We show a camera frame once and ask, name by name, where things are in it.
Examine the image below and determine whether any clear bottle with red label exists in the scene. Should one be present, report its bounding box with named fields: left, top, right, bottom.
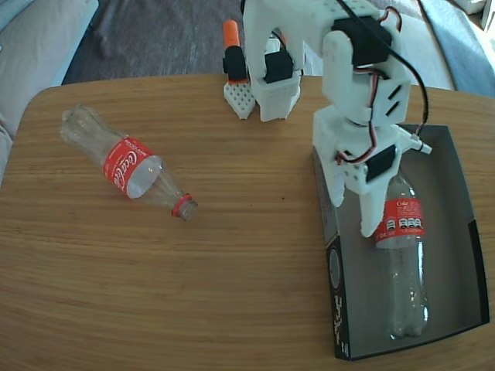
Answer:
left=60, top=102, right=199, bottom=223
left=373, top=169, right=429, bottom=341

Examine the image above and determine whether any grey cardboard box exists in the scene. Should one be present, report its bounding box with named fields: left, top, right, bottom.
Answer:
left=311, top=122, right=491, bottom=362

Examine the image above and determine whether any blue grey blanket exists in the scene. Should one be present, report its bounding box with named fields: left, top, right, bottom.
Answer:
left=419, top=0, right=495, bottom=97

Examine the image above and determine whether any dark grey rug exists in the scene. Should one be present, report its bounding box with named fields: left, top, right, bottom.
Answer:
left=61, top=0, right=425, bottom=87

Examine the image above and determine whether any light grey sofa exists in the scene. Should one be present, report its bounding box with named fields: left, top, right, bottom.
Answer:
left=0, top=0, right=100, bottom=185

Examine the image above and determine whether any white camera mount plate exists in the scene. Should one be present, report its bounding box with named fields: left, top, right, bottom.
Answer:
left=397, top=129, right=433, bottom=155

